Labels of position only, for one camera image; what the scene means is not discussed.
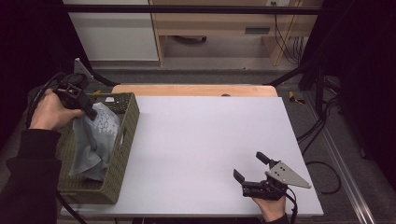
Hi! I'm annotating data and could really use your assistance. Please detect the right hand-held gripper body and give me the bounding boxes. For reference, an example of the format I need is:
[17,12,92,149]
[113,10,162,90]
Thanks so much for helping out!
[241,160,313,202]

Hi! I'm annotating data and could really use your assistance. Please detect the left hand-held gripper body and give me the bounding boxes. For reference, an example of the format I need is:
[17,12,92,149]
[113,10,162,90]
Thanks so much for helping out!
[53,57,94,111]

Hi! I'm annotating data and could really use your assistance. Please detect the grey cloth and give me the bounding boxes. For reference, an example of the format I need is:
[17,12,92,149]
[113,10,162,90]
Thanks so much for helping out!
[68,102,122,183]

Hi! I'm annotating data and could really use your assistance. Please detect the olive woven basket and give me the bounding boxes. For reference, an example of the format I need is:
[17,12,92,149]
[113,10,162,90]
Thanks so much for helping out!
[55,91,141,205]

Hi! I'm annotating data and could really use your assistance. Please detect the person's right hand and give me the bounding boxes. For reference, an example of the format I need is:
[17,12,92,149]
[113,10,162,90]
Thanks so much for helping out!
[251,195,288,224]

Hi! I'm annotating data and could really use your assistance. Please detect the person's left hand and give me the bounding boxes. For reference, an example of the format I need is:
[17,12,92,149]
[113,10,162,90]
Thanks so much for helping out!
[28,88,85,132]

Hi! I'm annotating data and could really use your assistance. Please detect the yellow tool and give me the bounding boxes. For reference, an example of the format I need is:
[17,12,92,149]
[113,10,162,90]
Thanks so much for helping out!
[288,91,306,105]

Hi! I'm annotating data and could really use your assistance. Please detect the white cabinet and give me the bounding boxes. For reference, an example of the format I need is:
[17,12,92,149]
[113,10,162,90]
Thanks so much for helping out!
[63,0,160,62]

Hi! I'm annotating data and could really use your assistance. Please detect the black metal stand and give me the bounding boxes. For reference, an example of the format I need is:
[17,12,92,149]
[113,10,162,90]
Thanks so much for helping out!
[263,57,331,117]

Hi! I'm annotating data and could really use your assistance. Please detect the wooden table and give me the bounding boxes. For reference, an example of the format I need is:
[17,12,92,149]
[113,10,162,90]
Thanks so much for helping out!
[111,83,279,98]

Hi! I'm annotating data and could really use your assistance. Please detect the light wooden desk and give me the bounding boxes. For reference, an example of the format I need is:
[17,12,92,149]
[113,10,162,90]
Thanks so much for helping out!
[148,0,325,67]

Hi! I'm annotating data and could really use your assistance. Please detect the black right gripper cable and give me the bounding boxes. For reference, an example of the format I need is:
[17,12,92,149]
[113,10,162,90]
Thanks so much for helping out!
[283,186,299,224]

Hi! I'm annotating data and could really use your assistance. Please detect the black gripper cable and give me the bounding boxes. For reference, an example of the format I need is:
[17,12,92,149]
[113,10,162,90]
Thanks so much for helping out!
[283,186,299,224]
[24,72,67,129]

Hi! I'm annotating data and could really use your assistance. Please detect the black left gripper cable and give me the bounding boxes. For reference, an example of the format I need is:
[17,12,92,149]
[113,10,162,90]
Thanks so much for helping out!
[24,72,67,129]

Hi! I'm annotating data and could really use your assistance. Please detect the black floor cable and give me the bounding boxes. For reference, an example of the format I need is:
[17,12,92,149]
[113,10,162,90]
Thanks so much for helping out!
[296,95,343,196]

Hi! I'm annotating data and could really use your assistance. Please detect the metal floor rail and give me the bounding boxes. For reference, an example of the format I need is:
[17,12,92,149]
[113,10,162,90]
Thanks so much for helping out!
[302,92,378,224]

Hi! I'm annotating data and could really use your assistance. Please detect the black hanging cables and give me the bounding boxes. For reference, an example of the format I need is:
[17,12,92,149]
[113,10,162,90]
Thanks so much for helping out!
[270,1,304,65]

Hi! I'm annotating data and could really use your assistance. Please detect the black horizontal frame bar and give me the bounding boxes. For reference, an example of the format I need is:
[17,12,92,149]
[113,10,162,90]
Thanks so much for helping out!
[62,4,322,15]

